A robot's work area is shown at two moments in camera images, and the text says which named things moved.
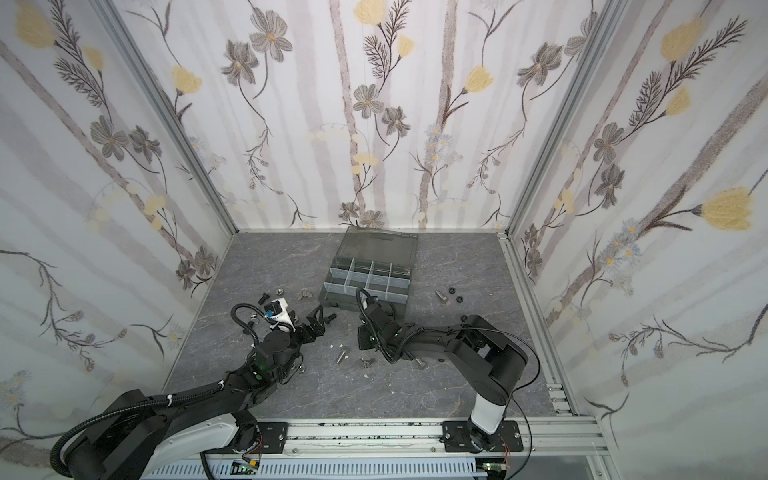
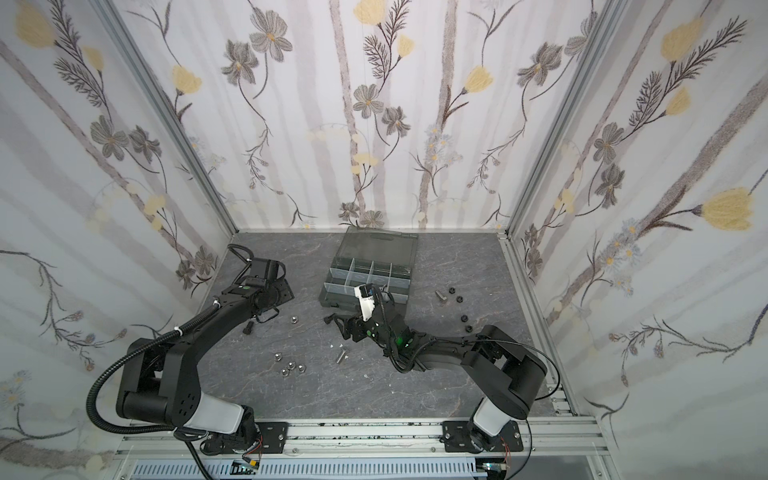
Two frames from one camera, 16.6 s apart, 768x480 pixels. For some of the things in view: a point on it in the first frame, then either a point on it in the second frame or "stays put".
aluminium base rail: [425, 439] stays put
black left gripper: [316, 329] → [287, 293]
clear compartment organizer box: [379, 261] stays put
